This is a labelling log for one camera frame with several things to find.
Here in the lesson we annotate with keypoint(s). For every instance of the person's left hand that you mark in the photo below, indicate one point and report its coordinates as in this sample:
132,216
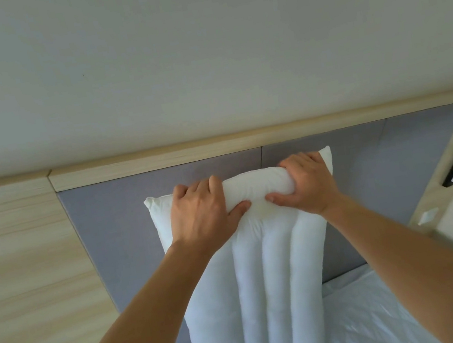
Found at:
199,218

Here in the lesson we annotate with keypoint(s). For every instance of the person's right hand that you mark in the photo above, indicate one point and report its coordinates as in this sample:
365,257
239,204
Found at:
313,189

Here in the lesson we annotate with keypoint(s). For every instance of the person's left thumb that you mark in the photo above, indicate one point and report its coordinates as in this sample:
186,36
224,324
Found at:
239,212

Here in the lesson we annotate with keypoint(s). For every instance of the person's right thumb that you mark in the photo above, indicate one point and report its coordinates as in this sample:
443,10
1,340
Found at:
281,198

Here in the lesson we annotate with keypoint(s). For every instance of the person's left middle finger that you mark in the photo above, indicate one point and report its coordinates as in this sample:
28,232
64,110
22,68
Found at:
199,187

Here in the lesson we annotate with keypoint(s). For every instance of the white channelled pillow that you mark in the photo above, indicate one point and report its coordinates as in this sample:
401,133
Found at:
253,285

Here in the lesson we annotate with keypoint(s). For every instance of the person's right forearm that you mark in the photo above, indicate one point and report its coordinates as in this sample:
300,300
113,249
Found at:
422,271

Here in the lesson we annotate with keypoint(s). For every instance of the person's left forearm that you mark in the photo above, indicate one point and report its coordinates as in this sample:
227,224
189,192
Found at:
135,325

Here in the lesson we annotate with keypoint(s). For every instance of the grey padded headboard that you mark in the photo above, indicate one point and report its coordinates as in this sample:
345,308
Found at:
133,231

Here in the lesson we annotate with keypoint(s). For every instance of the white quilted mattress cover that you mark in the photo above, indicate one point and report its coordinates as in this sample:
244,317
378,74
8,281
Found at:
361,319

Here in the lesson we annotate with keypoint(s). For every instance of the light wooden headboard frame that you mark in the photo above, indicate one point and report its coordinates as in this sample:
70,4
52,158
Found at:
247,140

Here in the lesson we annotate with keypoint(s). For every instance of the white wall switch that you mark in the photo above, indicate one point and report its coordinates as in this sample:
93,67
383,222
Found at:
428,216

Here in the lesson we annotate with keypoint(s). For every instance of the light wooden wall panel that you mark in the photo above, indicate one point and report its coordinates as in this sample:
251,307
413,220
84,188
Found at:
29,277

